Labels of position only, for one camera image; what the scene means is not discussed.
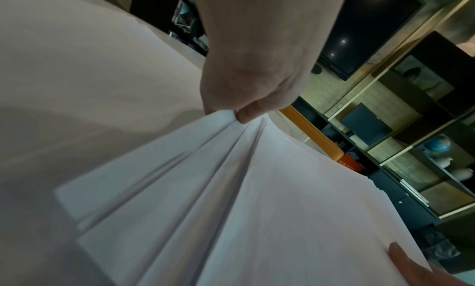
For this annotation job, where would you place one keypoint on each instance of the stack of white paper sheets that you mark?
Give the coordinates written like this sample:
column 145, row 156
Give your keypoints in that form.
column 230, row 208

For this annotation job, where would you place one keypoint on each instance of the row of books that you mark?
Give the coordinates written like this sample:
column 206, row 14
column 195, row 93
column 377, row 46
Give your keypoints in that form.
column 185, row 20

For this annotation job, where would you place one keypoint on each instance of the wooden and black shelf unit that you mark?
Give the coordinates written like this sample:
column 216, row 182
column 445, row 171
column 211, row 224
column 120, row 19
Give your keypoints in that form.
column 419, row 108

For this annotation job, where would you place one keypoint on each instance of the dark blue storage box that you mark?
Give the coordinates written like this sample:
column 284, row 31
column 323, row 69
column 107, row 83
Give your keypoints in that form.
column 365, row 123

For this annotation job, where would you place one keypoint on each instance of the dark low cabinet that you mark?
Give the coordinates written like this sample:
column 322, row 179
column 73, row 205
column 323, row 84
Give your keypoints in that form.
column 402, row 202

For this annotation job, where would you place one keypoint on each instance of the dark round vase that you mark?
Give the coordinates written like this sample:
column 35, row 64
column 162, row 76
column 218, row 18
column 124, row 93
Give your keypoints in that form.
column 411, row 74

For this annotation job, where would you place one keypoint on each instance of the large white vase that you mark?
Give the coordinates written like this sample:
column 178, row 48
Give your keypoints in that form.
column 462, row 174

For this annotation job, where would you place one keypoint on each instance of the blue globe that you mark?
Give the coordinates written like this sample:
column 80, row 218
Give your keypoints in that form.
column 437, row 144

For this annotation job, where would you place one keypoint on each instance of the small white vase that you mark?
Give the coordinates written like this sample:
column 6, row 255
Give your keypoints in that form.
column 443, row 162

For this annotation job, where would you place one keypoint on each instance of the person's right hand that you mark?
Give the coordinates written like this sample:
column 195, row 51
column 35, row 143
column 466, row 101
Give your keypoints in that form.
column 426, row 274

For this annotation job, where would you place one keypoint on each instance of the small black device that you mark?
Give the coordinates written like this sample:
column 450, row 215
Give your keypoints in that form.
column 317, row 68

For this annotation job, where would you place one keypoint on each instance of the flat white book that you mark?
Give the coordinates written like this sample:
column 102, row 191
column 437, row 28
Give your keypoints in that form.
column 415, row 192

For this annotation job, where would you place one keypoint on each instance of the black television screen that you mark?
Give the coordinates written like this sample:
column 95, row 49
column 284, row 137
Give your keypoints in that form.
column 367, row 26

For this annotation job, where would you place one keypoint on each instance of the bin with clear bag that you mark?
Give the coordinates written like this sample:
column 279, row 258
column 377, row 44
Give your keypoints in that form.
column 441, row 246

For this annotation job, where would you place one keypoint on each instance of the black bookshelf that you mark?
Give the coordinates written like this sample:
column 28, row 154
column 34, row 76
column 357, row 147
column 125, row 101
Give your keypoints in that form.
column 159, row 6

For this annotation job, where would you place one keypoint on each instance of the person's left hand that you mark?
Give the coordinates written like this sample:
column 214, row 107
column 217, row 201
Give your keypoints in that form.
column 256, row 53

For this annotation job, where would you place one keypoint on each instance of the orange chair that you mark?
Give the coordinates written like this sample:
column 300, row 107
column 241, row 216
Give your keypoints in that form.
column 315, row 135

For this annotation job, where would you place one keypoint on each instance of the orange-red book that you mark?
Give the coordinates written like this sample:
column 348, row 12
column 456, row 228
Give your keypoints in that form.
column 350, row 163

